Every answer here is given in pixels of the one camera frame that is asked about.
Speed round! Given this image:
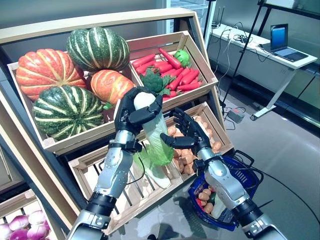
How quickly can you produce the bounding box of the open laptop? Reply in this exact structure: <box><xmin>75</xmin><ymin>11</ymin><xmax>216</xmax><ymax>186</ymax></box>
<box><xmin>269</xmin><ymin>23</ymin><xmax>310</xmax><ymax>63</ymax></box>

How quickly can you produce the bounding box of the black rack frame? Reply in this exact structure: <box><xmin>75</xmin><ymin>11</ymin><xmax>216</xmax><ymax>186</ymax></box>
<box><xmin>257</xmin><ymin>0</ymin><xmax>320</xmax><ymax>21</ymax></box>

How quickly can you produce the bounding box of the wooden pumpkin crate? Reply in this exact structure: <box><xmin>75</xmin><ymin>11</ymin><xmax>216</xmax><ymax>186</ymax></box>
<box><xmin>6</xmin><ymin>61</ymin><xmax>141</xmax><ymax>155</ymax></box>

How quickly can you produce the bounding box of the white desk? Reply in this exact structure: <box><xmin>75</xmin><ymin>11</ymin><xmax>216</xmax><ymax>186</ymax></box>
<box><xmin>209</xmin><ymin>23</ymin><xmax>318</xmax><ymax>121</ymax></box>

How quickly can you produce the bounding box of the black tripod pole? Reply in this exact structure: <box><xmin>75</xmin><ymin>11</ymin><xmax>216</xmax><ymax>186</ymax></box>
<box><xmin>221</xmin><ymin>4</ymin><xmax>263</xmax><ymax>111</ymax></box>

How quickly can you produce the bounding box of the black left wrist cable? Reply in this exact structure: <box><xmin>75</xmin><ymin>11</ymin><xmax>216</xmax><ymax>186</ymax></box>
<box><xmin>126</xmin><ymin>149</ymin><xmax>146</xmax><ymax>186</ymax></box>

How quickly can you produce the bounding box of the black desk cable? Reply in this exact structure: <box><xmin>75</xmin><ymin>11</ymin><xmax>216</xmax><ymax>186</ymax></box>
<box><xmin>232</xmin><ymin>22</ymin><xmax>273</xmax><ymax>63</ymax></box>

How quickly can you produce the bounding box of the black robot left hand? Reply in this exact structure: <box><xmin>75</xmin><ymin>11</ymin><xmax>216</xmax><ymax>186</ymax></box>
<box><xmin>113</xmin><ymin>85</ymin><xmax>164</xmax><ymax>137</ymax></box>

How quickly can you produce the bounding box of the wooden slatted cabbage crate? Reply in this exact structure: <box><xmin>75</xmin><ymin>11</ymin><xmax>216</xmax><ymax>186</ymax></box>
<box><xmin>67</xmin><ymin>134</ymin><xmax>198</xmax><ymax>235</ymax></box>

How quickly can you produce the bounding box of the white pillar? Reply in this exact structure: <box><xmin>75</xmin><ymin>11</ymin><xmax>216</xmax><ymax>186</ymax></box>
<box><xmin>203</xmin><ymin>0</ymin><xmax>217</xmax><ymax>43</ymax></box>

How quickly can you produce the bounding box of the dark green broccoli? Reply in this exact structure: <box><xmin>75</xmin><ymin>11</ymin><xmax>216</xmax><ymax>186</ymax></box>
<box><xmin>139</xmin><ymin>67</ymin><xmax>176</xmax><ymax>97</ymax></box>

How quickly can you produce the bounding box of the small orange pumpkin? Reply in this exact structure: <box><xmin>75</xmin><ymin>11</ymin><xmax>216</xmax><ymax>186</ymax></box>
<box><xmin>90</xmin><ymin>69</ymin><xmax>137</xmax><ymax>108</ymax></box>

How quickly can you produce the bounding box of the light green round vegetable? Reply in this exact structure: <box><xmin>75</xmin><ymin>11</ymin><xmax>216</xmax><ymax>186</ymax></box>
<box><xmin>174</xmin><ymin>49</ymin><xmax>191</xmax><ymax>68</ymax></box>

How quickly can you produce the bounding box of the grey power box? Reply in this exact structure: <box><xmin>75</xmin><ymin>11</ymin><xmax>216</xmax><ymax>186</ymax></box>
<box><xmin>227</xmin><ymin>107</ymin><xmax>247</xmax><ymax>123</ymax></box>

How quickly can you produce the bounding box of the white hanging cable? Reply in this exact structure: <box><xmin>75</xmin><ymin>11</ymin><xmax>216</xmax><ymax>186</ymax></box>
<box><xmin>217</xmin><ymin>27</ymin><xmax>237</xmax><ymax>88</ymax></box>

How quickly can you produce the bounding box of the large orange pumpkin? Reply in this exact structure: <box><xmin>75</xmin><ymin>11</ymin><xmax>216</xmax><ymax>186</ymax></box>
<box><xmin>15</xmin><ymin>48</ymin><xmax>87</xmax><ymax>102</ymax></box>

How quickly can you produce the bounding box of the wooden turnip crate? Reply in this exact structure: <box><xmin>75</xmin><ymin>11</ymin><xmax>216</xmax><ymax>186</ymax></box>
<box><xmin>0</xmin><ymin>188</ymin><xmax>60</xmax><ymax>240</ymax></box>

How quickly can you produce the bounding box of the wooden potato crate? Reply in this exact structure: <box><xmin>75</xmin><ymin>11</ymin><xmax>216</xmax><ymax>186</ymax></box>
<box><xmin>164</xmin><ymin>101</ymin><xmax>235</xmax><ymax>182</ymax></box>

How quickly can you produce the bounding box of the green striped pumpkin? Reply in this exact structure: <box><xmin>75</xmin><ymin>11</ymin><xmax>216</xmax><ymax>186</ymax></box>
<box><xmin>31</xmin><ymin>84</ymin><xmax>105</xmax><ymax>142</ymax></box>
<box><xmin>66</xmin><ymin>26</ymin><xmax>131</xmax><ymax>73</ymax></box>

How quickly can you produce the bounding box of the purple white turnip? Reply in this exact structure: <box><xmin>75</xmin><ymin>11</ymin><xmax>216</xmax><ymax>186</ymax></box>
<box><xmin>27</xmin><ymin>210</ymin><xmax>47</xmax><ymax>226</ymax></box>
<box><xmin>0</xmin><ymin>223</ymin><xmax>13</xmax><ymax>240</ymax></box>
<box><xmin>9</xmin><ymin>215</ymin><xmax>30</xmax><ymax>231</ymax></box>
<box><xmin>26</xmin><ymin>224</ymin><xmax>48</xmax><ymax>240</ymax></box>
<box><xmin>9</xmin><ymin>228</ymin><xmax>29</xmax><ymax>240</ymax></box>

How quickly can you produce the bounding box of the blue plastic shopping basket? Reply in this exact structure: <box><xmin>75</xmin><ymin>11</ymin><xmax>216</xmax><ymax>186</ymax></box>
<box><xmin>187</xmin><ymin>149</ymin><xmax>265</xmax><ymax>232</ymax></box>

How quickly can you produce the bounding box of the napa cabbage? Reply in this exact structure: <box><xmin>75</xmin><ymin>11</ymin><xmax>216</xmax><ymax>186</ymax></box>
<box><xmin>211</xmin><ymin>193</ymin><xmax>227</xmax><ymax>220</ymax></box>
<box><xmin>132</xmin><ymin>91</ymin><xmax>175</xmax><ymax>167</ymax></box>
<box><xmin>132</xmin><ymin>149</ymin><xmax>173</xmax><ymax>190</ymax></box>

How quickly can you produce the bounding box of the wooden carrot crate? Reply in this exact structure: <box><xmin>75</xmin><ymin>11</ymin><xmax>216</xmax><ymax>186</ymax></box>
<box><xmin>126</xmin><ymin>30</ymin><xmax>219</xmax><ymax>111</ymax></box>

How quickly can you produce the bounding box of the black floor cable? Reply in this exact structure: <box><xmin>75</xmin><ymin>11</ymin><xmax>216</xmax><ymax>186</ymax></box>
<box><xmin>259</xmin><ymin>169</ymin><xmax>320</xmax><ymax>221</ymax></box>

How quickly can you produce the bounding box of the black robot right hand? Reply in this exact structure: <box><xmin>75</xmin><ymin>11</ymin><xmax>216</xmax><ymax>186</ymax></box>
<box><xmin>159</xmin><ymin>107</ymin><xmax>213</xmax><ymax>156</ymax></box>

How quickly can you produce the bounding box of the wooden display shelf frame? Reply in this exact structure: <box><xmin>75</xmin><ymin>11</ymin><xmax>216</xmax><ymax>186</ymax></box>
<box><xmin>0</xmin><ymin>7</ymin><xmax>226</xmax><ymax>240</ymax></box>

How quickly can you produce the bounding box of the router with antennas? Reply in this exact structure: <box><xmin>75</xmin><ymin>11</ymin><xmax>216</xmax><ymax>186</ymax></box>
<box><xmin>211</xmin><ymin>6</ymin><xmax>226</xmax><ymax>28</ymax></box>

